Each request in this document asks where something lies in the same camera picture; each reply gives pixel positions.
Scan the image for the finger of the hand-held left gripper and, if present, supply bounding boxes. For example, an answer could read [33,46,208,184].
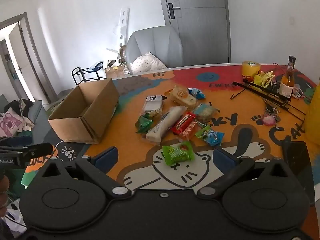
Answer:
[24,142,54,159]

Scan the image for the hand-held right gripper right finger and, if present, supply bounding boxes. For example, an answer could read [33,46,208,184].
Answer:
[197,147,292,201]

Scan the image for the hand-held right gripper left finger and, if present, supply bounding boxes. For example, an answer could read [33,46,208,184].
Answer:
[40,146,132,201]

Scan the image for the green and blue snack packet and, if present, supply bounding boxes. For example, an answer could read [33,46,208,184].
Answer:
[195,125,225,147]

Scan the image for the orange snack packet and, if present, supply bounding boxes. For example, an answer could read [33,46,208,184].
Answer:
[179,121,203,141]

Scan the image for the bright green snack packet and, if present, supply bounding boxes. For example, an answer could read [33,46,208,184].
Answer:
[162,141,195,166]

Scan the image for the dark green triangular snack packet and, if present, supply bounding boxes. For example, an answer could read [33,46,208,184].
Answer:
[135,112,154,134]

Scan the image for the pale blue rice cake packet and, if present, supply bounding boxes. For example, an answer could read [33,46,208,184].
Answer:
[192,102,221,122]

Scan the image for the red snack packet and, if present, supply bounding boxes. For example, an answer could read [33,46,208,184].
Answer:
[171,111,197,134]

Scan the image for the brown cardboard box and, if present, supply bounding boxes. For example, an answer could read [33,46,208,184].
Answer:
[48,78,121,144]

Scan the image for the long white snack packet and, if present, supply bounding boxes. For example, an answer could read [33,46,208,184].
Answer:
[146,106,188,146]

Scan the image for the white black label snack packet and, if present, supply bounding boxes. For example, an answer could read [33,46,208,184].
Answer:
[142,94,164,114]

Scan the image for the person's left hand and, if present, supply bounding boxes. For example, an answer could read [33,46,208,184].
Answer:
[0,176,10,208]

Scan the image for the grey sofa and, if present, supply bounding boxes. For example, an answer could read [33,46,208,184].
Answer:
[0,94,52,143]

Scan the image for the pink bear tote bag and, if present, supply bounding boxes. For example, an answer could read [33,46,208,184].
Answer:
[0,107,26,137]

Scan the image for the colourful cartoon table mat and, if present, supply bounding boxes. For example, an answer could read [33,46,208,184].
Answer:
[20,64,320,232]

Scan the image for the pile of dark clothes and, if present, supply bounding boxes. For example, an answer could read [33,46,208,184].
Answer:
[5,98,34,117]

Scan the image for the small blue snack packet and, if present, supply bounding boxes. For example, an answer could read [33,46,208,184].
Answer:
[187,88,206,100]

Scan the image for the beige bun packet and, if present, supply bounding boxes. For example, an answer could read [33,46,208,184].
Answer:
[170,85,198,108]

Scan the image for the black shoe rack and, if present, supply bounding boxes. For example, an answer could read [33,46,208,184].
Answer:
[72,61,106,86]

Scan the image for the taped cardboard box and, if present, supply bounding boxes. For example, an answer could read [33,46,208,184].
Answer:
[105,45,131,79]

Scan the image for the grey open doorway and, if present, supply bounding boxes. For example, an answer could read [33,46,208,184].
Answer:
[0,12,58,103]

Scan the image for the yellow green packet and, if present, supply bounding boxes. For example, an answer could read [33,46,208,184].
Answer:
[253,71,276,88]

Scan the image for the yellow tape roll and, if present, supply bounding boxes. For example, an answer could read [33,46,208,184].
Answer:
[241,61,261,77]

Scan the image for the large yellow bottle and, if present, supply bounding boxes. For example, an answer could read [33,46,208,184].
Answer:
[303,80,320,146]

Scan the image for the glass bottle with orange drink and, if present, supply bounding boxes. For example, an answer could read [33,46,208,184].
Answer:
[279,56,296,98]

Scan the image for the white dotted pillow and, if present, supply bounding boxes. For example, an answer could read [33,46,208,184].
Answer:
[130,52,168,75]

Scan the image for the grey upholstered chair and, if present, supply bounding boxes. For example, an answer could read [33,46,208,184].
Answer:
[125,26,184,74]

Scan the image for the grey door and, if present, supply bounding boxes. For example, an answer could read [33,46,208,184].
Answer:
[157,0,231,67]

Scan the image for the white board with holes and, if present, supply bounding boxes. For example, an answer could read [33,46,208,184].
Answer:
[106,7,131,56]

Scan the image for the keys with pink keychain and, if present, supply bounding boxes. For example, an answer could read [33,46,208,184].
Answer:
[262,105,281,127]

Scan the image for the black wire stand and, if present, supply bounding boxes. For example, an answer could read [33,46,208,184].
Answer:
[230,76,307,123]

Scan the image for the black door handle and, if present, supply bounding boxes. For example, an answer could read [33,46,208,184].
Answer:
[168,3,181,19]

